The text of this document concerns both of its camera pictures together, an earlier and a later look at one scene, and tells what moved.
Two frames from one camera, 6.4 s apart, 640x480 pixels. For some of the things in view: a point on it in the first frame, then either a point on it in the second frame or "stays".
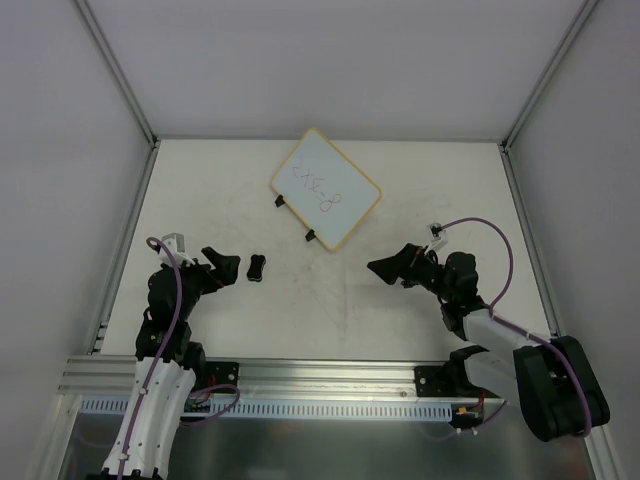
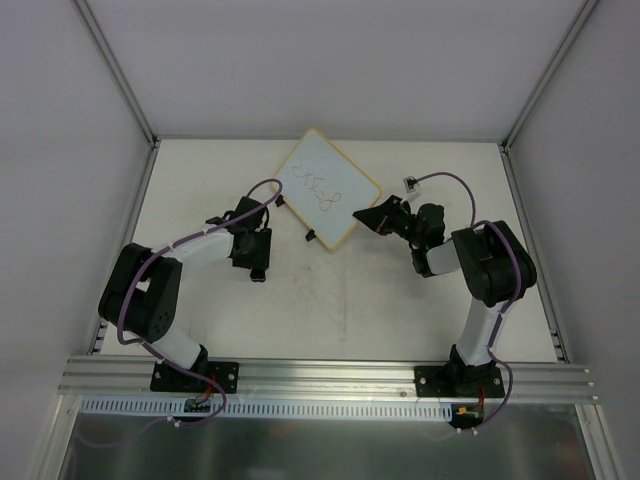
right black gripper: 409,267 to 394,220
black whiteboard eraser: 254,272 stays
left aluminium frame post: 114,66 stays
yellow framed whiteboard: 326,189 stays
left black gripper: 208,273 to 261,248
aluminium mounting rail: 114,378 stays
